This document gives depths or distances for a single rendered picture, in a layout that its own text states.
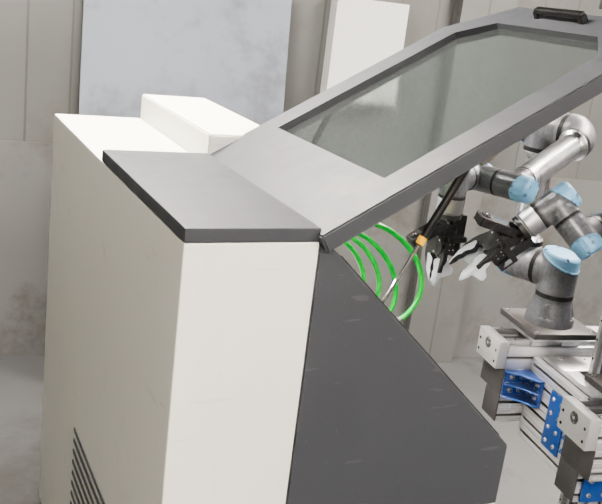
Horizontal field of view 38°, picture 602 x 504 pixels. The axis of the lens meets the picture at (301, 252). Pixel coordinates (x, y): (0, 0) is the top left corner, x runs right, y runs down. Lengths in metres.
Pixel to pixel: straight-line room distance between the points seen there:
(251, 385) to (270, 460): 0.19
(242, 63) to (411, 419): 2.58
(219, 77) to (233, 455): 2.65
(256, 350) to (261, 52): 2.68
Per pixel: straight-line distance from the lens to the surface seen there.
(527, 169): 2.48
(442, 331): 5.08
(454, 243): 2.46
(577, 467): 2.51
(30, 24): 4.34
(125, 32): 4.19
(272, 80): 4.30
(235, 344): 1.74
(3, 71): 4.37
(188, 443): 1.81
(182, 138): 2.57
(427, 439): 2.08
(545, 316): 2.83
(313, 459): 1.95
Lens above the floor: 1.94
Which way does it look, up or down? 16 degrees down
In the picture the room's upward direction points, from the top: 7 degrees clockwise
